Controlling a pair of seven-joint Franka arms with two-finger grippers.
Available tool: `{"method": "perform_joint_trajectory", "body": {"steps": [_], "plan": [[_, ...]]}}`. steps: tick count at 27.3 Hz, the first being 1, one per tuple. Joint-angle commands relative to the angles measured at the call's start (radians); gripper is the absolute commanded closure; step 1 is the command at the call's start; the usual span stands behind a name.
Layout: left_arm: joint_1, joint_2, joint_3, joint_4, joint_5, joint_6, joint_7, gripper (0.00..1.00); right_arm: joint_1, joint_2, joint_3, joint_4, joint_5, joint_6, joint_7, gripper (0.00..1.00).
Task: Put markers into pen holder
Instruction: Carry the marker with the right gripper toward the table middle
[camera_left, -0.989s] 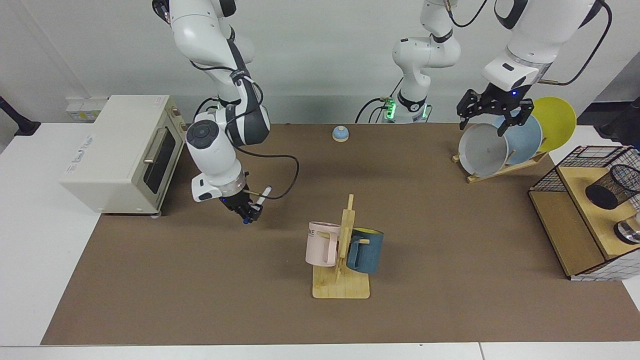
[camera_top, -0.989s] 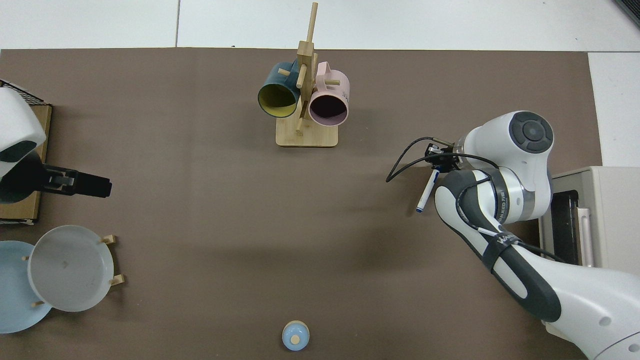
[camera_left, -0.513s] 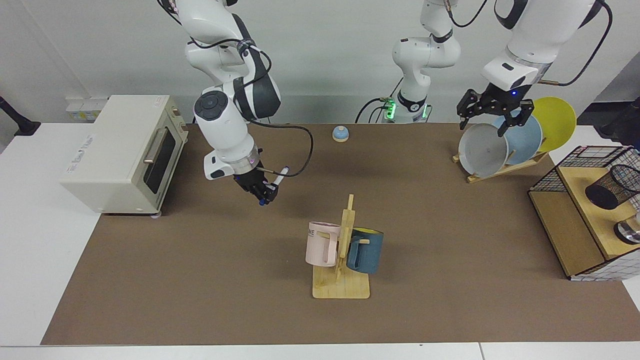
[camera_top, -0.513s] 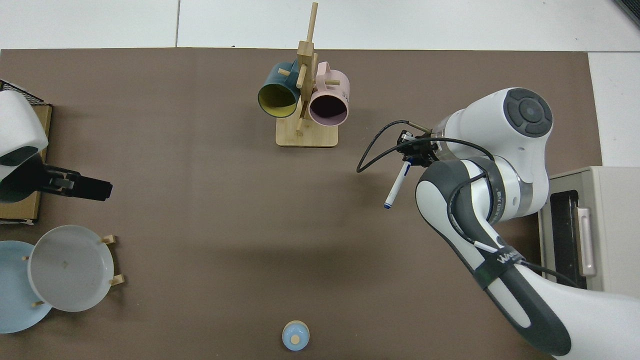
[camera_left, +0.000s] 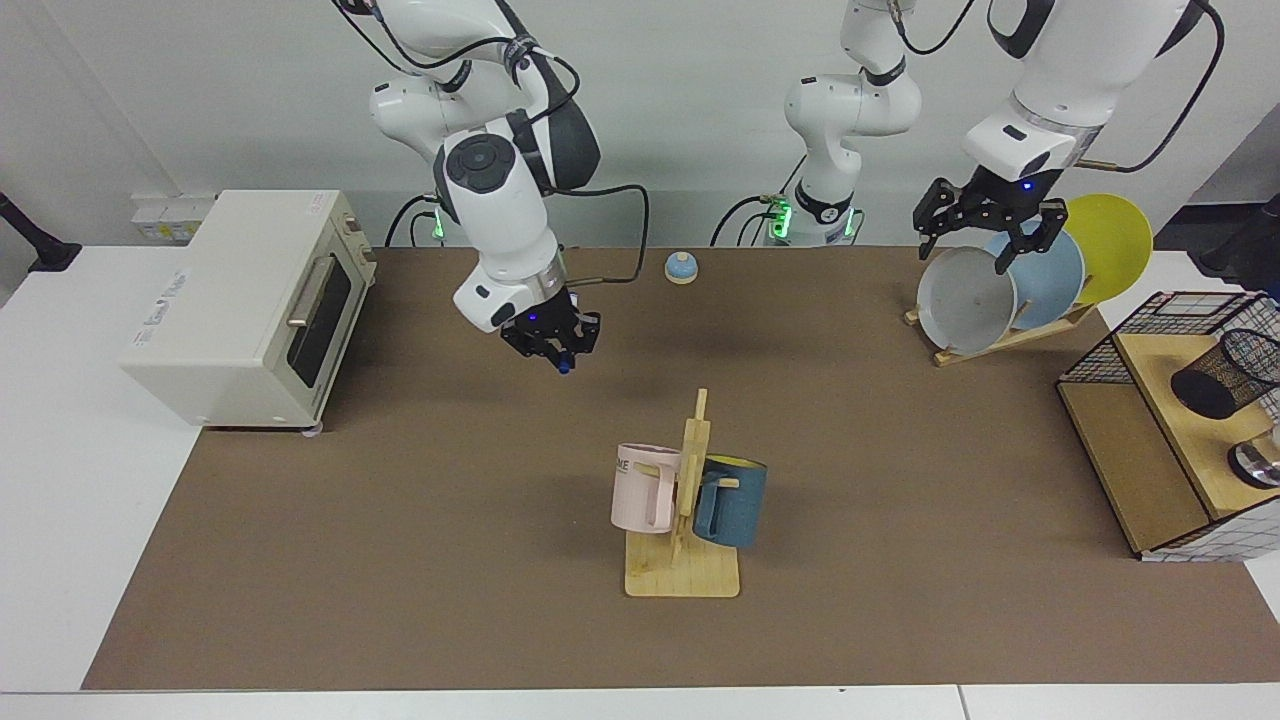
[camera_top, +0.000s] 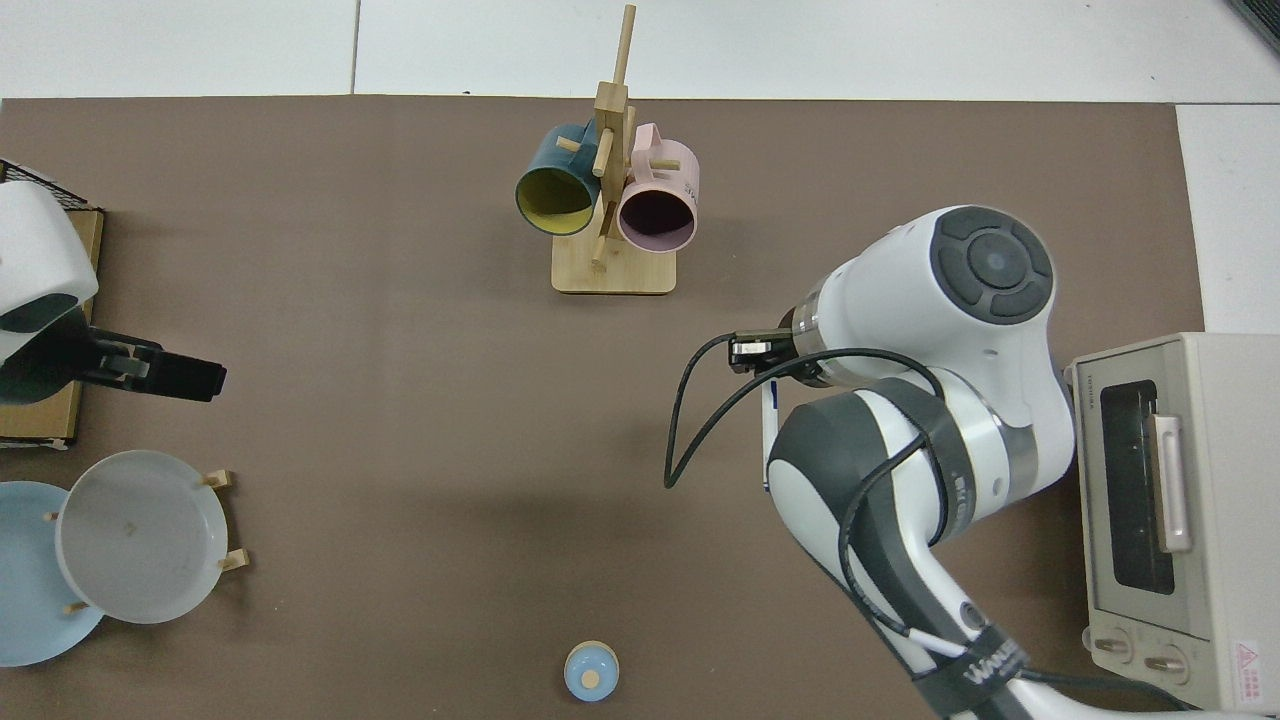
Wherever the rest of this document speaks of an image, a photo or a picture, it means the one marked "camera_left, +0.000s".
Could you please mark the black mesh pen holder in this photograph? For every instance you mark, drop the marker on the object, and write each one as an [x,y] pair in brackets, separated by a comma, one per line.
[1205,392]

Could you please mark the light blue plate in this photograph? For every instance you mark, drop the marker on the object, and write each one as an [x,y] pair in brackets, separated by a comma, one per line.
[1050,290]

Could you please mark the grey plate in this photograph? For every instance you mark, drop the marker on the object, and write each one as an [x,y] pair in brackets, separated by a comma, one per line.
[965,305]

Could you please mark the wooden plate rack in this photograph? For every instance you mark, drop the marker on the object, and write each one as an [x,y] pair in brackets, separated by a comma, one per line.
[1000,345]

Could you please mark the yellow plate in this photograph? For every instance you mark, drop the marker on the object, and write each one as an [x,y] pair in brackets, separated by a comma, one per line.
[1115,250]

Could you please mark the small blue round bell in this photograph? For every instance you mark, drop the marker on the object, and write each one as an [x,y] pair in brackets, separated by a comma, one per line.
[681,268]

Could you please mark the pink cup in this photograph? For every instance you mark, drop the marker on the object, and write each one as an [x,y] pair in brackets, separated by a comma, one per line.
[635,495]

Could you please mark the dark blue cup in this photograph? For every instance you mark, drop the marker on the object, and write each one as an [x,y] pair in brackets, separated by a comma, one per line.
[735,510]

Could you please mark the black equipment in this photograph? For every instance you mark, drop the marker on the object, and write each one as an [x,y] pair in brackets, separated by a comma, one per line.
[1250,250]

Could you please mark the brown table cloth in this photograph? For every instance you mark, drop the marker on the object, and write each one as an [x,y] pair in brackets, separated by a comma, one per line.
[450,580]

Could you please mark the wooden cup stand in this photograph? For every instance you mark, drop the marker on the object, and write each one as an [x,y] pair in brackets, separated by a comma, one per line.
[690,575]

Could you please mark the silver round lid knob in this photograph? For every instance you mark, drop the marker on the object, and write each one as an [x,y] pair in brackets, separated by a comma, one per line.
[1255,465]

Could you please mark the pale toaster oven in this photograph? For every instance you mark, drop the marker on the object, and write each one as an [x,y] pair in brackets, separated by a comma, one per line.
[220,320]

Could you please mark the black clamp stand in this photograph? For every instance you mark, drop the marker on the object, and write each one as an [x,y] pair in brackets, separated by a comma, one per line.
[45,255]

